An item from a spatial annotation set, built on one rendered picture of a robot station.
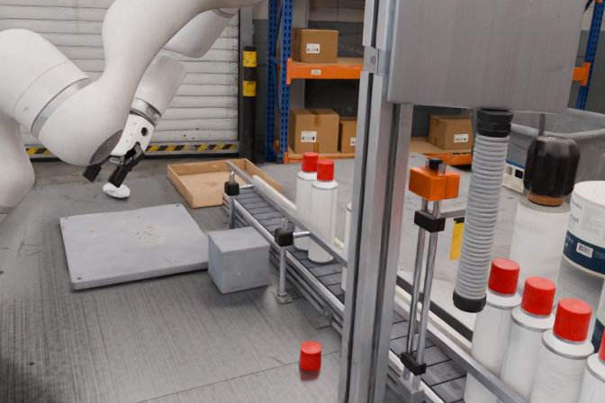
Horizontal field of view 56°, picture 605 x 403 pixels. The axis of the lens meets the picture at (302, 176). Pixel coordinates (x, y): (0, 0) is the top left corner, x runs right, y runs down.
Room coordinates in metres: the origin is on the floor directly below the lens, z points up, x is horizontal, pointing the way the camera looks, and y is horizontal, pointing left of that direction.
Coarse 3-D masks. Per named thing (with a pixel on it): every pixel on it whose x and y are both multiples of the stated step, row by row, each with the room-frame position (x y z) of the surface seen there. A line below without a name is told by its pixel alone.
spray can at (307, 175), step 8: (312, 152) 1.12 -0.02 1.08; (304, 160) 1.09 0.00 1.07; (312, 160) 1.09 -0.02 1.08; (304, 168) 1.09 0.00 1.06; (312, 168) 1.09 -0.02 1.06; (304, 176) 1.08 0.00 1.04; (312, 176) 1.08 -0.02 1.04; (304, 184) 1.08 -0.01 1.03; (296, 192) 1.10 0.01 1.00; (304, 192) 1.08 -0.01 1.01; (296, 200) 1.10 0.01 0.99; (304, 200) 1.08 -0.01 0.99; (296, 208) 1.10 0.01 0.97; (304, 208) 1.08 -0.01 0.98; (304, 216) 1.08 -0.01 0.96; (296, 240) 1.09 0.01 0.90; (304, 240) 1.08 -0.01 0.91; (296, 248) 1.09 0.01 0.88; (304, 248) 1.08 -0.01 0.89
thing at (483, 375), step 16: (240, 176) 1.35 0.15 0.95; (304, 224) 1.03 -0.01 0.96; (320, 240) 0.96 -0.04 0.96; (336, 256) 0.91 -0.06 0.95; (400, 304) 0.74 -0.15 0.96; (416, 320) 0.70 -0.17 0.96; (432, 336) 0.67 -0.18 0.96; (448, 352) 0.63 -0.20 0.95; (464, 352) 0.62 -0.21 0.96; (464, 368) 0.61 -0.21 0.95; (480, 368) 0.59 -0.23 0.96; (496, 384) 0.56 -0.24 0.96; (512, 400) 0.54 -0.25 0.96
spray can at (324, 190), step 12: (324, 168) 1.03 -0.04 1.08; (324, 180) 1.03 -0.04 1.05; (312, 192) 1.04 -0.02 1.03; (324, 192) 1.03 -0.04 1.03; (336, 192) 1.04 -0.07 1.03; (312, 204) 1.04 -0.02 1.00; (324, 204) 1.03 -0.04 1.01; (336, 204) 1.04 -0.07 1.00; (312, 216) 1.04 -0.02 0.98; (324, 216) 1.03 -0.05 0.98; (324, 228) 1.03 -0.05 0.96; (312, 240) 1.03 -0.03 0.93; (312, 252) 1.03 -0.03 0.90; (324, 252) 1.03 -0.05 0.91
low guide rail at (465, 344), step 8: (256, 176) 1.48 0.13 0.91; (264, 184) 1.41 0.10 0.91; (272, 192) 1.36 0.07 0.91; (280, 200) 1.31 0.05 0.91; (288, 208) 1.27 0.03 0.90; (336, 240) 1.07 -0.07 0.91; (400, 288) 0.87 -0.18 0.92; (400, 296) 0.86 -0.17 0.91; (408, 296) 0.85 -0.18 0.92; (408, 304) 0.84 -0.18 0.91; (432, 320) 0.78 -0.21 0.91; (440, 320) 0.78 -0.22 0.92; (440, 328) 0.76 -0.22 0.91; (448, 328) 0.75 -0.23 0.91; (448, 336) 0.74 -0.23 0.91; (456, 336) 0.73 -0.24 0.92; (456, 344) 0.73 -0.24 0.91; (464, 344) 0.72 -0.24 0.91
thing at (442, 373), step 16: (240, 192) 1.44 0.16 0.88; (256, 192) 1.45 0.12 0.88; (256, 208) 1.33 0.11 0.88; (272, 208) 1.33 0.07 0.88; (272, 224) 1.22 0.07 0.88; (288, 224) 1.23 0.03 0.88; (304, 256) 1.06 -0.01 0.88; (320, 272) 0.99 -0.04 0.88; (336, 272) 1.00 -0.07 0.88; (336, 288) 0.93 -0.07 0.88; (400, 320) 0.83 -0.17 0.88; (400, 336) 0.78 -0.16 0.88; (416, 336) 0.78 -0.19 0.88; (400, 352) 0.74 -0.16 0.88; (432, 352) 0.74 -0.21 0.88; (432, 368) 0.70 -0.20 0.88; (448, 368) 0.70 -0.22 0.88; (432, 384) 0.67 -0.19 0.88; (448, 384) 0.67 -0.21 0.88; (464, 384) 0.67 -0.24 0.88; (448, 400) 0.63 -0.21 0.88
